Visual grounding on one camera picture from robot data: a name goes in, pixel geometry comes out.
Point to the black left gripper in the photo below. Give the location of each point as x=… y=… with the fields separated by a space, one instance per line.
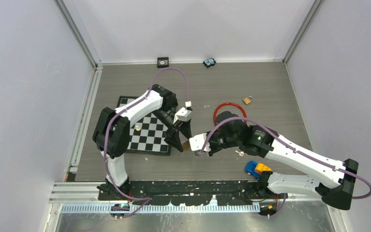
x=173 y=137

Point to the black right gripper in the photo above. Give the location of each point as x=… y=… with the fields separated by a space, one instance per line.
x=212 y=150

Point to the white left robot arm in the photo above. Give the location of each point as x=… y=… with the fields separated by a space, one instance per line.
x=111 y=134

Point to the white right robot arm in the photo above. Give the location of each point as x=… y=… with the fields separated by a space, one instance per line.
x=331 y=180

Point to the silver key bunch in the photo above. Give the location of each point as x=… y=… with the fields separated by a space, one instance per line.
x=240 y=153

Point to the black white chessboard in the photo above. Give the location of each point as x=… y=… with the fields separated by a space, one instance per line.
x=150 y=139

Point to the blue yellow toy car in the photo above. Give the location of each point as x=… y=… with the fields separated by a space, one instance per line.
x=255 y=169

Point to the small brass padlock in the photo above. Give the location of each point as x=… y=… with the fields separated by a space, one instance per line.
x=247 y=100

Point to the small black square box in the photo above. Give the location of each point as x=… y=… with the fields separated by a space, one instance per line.
x=162 y=62

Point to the blue owl eraser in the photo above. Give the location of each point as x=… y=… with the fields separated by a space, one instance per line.
x=209 y=62

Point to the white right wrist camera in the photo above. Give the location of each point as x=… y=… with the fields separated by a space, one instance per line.
x=197 y=142

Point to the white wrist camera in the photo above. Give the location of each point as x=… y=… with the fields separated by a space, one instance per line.
x=197 y=142
x=183 y=115

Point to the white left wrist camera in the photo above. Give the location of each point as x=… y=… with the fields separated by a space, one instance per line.
x=183 y=115

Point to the red cable lock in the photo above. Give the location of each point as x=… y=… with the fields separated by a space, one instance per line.
x=227 y=105

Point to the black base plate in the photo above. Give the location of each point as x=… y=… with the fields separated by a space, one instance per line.
x=188 y=193

